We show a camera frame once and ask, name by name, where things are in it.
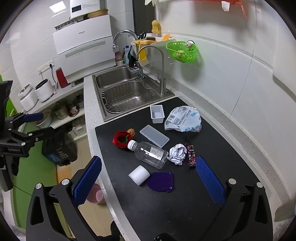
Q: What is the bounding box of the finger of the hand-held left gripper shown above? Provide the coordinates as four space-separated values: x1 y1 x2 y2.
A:
9 127 56 151
3 112 45 130

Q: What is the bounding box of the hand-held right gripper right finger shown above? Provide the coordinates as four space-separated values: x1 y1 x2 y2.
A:
196 156 274 241

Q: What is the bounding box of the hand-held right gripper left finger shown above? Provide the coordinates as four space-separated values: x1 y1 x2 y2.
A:
25 156 102 241

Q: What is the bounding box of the pink waste bin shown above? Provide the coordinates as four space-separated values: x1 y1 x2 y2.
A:
86 183 104 204

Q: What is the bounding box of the small patterned dark box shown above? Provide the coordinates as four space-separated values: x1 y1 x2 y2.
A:
186 145 197 169

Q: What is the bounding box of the white paper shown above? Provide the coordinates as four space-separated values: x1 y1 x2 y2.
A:
167 143 187 166

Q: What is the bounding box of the purple fabric pouch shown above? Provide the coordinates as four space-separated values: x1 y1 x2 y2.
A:
146 171 174 193

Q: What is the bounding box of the red paper cup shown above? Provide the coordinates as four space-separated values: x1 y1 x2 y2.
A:
112 130 131 149

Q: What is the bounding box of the white foam roll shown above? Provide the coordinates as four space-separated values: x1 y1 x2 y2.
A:
129 165 151 186

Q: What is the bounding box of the clear plastic bottle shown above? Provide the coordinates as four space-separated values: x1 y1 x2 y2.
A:
127 140 169 169

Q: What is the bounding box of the printed plastic bag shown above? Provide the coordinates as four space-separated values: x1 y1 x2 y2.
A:
164 106 202 133

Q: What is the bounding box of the translucent plastic lid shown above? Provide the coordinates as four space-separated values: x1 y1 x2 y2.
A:
139 125 170 148

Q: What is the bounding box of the white rectangular plastic tray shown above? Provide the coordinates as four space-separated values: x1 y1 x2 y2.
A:
150 105 165 124

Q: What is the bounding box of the person's left hand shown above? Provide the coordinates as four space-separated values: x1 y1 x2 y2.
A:
10 158 19 176

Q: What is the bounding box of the pale bowl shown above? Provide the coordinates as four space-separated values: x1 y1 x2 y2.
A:
36 109 52 127

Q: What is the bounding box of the white rice cooker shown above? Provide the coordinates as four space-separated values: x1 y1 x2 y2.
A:
18 84 38 112
35 79 55 102

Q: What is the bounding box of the black pedal bin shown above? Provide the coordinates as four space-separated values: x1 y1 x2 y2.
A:
42 128 78 167

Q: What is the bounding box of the steel pot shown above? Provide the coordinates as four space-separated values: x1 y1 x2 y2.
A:
53 102 69 120

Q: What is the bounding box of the white storage box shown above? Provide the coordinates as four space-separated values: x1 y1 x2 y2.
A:
67 131 80 142
72 120 88 136

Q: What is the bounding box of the green cabinet front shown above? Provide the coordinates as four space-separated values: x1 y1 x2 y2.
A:
9 97 59 230

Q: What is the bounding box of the white shelf unit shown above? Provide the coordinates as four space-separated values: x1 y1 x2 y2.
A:
21 81 88 144

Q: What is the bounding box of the black counter mat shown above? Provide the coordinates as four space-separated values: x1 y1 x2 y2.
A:
95 97 263 241

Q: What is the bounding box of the dark lidded pot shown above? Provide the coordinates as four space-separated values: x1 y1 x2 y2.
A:
72 94 84 109

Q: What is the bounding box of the red kettle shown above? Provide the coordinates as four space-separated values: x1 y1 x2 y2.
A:
56 67 69 89

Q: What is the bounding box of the person's dark pants leg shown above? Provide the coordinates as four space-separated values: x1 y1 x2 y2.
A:
110 221 122 241

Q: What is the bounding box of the stainless steel sink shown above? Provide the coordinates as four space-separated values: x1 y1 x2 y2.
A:
92 65 175 123

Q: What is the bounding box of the grey rag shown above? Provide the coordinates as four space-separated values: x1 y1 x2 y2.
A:
274 204 294 222

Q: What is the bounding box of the white countertop dishwasher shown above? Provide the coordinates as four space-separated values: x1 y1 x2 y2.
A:
53 14 116 82

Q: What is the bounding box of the dark pink bottle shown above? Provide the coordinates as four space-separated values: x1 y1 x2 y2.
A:
115 50 124 66

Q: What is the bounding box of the white water heater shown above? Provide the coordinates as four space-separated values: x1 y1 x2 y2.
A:
70 0 100 19

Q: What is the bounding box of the slim gooseneck faucet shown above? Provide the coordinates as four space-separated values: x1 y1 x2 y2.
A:
137 45 167 96

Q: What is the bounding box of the wicker basket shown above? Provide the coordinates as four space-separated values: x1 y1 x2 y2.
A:
87 9 109 19

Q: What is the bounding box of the tall chrome faucet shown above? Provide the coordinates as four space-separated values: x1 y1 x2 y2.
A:
112 30 145 80

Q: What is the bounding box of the green plastic basket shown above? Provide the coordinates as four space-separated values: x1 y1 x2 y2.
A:
166 41 199 63

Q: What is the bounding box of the white sink caddy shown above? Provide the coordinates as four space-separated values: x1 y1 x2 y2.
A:
132 34 177 47

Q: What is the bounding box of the dark window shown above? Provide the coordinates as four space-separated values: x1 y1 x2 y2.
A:
132 0 158 35

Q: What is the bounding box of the white wall outlet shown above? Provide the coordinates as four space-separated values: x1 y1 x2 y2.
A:
38 60 55 75

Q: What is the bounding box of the wire drain basket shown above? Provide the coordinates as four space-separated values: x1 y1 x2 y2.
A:
102 81 159 114

